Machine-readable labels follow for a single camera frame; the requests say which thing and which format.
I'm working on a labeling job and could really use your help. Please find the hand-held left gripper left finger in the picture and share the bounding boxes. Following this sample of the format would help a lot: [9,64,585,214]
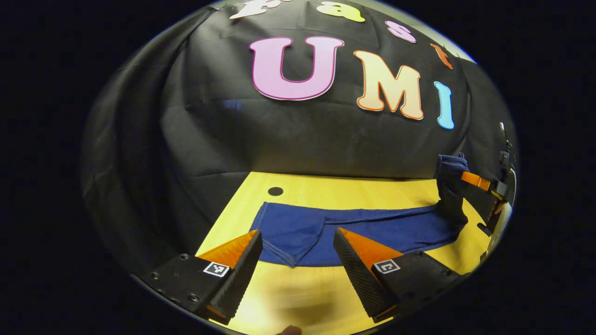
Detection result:
[135,229,264,325]

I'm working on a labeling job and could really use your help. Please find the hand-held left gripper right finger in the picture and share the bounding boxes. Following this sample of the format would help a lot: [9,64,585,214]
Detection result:
[333,227,466,323]

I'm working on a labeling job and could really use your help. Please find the blue jeans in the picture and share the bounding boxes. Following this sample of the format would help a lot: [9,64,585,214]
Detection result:
[249,153,471,268]

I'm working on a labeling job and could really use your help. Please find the black backdrop cloth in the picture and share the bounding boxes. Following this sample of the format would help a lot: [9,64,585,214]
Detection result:
[79,0,520,276]

